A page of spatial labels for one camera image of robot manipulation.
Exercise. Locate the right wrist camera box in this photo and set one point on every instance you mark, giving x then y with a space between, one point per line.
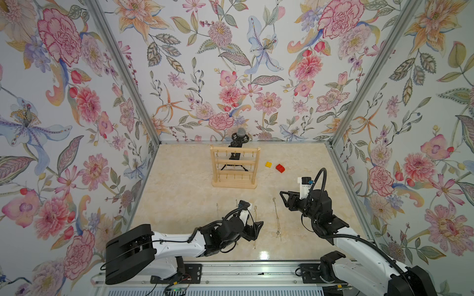
305 186

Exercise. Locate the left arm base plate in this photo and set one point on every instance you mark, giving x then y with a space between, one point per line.
189 273

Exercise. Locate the red toy brick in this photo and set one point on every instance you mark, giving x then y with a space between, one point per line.
280 168

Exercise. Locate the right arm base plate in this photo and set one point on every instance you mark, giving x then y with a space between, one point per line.
313 273

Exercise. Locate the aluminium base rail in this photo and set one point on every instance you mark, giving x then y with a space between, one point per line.
252 278

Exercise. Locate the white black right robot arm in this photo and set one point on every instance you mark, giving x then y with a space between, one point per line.
357 262

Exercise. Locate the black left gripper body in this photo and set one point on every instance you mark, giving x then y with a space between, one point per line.
249 235

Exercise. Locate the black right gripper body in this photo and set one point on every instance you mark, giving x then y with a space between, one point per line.
298 205

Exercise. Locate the wooden jewelry display stand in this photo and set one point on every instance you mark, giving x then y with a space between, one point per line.
234 167

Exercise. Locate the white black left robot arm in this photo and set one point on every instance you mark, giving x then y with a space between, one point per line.
132 252

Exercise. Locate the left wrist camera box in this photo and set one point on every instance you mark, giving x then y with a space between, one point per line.
244 208

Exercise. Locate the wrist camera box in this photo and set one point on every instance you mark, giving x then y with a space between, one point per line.
305 186
244 208

